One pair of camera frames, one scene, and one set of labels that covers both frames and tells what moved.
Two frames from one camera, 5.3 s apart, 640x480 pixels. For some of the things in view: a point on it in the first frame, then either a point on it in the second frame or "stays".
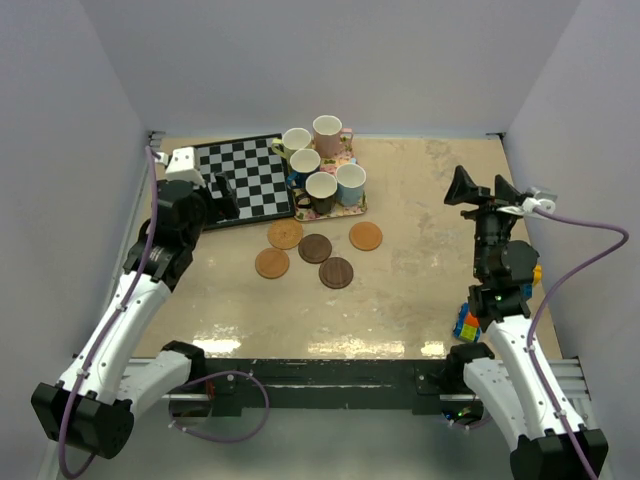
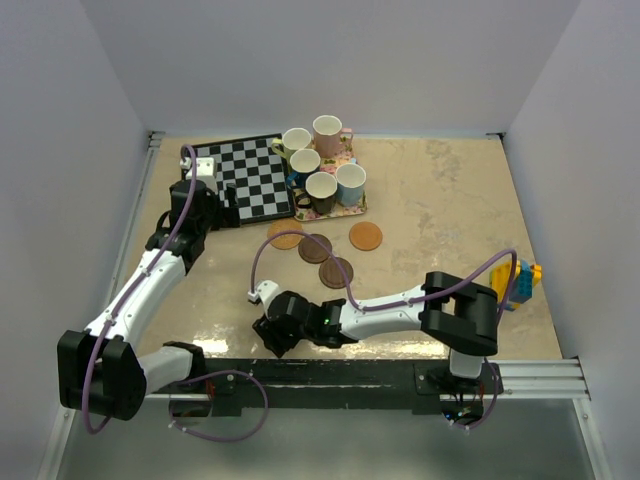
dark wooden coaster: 314,248 stays
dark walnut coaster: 336,272 stays
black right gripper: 464,190 -> 269,333
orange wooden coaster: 365,236 stays
